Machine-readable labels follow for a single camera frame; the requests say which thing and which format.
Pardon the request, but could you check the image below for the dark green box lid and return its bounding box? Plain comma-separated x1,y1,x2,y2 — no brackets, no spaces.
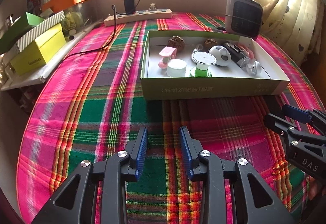
0,12,44,54

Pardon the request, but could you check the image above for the green and white cardboard box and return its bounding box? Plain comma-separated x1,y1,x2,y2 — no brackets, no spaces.
140,31,291,100

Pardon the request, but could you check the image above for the white round cap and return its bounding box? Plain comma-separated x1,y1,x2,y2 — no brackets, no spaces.
167,59,187,77

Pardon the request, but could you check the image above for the brown walnut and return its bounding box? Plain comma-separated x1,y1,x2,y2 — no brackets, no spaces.
168,36,184,49
204,39,219,49

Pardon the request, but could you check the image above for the cream curtain with hearts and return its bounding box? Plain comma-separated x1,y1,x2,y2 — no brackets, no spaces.
248,0,324,69

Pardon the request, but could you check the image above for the black charger cable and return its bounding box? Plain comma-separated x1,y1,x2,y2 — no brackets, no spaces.
66,0,141,56

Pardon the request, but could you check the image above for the white panda face toy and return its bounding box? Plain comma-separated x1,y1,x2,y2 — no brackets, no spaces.
208,45,231,67

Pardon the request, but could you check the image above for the white board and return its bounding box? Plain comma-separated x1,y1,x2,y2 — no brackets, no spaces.
0,24,97,91

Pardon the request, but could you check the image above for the yellow-green cardboard box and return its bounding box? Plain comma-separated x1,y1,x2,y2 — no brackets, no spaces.
10,23,67,76

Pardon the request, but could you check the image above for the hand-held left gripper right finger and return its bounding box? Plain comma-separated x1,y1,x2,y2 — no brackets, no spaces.
178,126,296,224

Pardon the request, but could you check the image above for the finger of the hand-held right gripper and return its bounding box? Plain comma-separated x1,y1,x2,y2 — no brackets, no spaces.
264,113,326,158
281,104,326,135

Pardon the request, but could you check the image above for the cream power strip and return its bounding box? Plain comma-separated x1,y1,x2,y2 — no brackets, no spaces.
104,9,172,27

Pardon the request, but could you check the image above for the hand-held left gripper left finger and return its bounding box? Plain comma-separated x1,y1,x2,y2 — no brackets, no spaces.
31,127,148,224

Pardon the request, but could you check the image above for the person's right hand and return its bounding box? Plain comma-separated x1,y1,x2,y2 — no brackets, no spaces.
307,174,326,201

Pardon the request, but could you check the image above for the black device with clear cap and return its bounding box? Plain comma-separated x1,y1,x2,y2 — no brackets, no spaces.
221,41,249,68

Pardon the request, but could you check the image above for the striped cardboard box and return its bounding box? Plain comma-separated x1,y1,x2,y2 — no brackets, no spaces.
17,11,65,51

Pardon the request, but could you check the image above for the glass tank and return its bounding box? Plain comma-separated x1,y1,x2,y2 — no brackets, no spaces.
64,1,100,33

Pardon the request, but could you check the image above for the pink and green plaid cloth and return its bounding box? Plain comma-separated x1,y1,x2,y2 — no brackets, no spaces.
17,12,326,224

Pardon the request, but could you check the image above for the pink oval clip case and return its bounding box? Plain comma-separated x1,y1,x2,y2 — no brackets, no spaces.
158,46,177,68

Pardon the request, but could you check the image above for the grey space heater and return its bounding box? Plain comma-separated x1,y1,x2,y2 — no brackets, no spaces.
225,0,263,38

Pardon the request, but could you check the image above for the white round knob plug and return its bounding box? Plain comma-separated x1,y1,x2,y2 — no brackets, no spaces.
247,61,262,76

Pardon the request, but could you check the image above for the green and white suction holder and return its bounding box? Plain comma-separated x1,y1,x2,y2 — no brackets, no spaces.
190,51,217,77

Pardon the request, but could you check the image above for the black charger adapter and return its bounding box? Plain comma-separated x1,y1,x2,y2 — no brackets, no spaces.
123,0,135,15

